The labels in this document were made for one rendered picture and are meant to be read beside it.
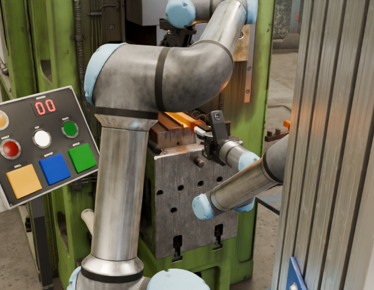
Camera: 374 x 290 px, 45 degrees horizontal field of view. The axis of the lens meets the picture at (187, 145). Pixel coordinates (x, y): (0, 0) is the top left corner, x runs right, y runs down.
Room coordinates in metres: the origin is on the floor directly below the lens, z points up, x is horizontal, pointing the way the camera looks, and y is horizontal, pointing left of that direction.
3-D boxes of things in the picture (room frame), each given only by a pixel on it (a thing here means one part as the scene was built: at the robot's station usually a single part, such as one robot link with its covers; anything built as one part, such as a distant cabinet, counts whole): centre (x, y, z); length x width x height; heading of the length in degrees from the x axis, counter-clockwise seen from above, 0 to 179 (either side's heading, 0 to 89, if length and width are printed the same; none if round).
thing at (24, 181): (1.09, 0.44, 1.01); 0.07 x 0.05 x 0.07; 142
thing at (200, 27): (1.77, 0.12, 1.32); 0.42 x 0.20 x 0.10; 27
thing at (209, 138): (1.39, -0.11, 0.99); 0.12 x 0.08 x 0.09; 27
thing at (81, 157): (1.25, 0.32, 1.01); 0.07 x 0.05 x 0.07; 142
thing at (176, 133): (1.77, 0.12, 0.96); 0.42 x 0.20 x 0.09; 27
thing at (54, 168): (1.17, 0.38, 1.01); 0.07 x 0.05 x 0.07; 142
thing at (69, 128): (1.28, 0.36, 1.09); 0.05 x 0.03 x 0.04; 117
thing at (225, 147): (1.32, -0.15, 1.00); 0.08 x 0.05 x 0.08; 117
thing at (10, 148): (1.12, 0.48, 1.09); 0.05 x 0.03 x 0.04; 117
